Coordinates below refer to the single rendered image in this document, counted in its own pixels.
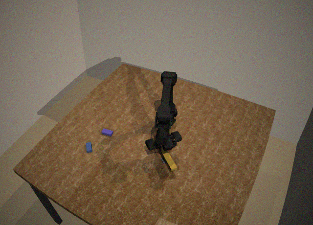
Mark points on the yellow bar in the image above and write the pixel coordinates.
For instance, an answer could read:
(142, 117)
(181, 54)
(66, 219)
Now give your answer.
(168, 159)

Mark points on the blue rectangular block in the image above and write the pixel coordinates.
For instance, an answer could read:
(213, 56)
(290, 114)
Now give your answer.
(89, 147)

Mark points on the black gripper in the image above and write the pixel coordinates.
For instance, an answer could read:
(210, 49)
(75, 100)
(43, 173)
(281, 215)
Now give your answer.
(151, 144)

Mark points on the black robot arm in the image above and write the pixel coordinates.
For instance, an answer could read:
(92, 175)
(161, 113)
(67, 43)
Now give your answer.
(166, 112)

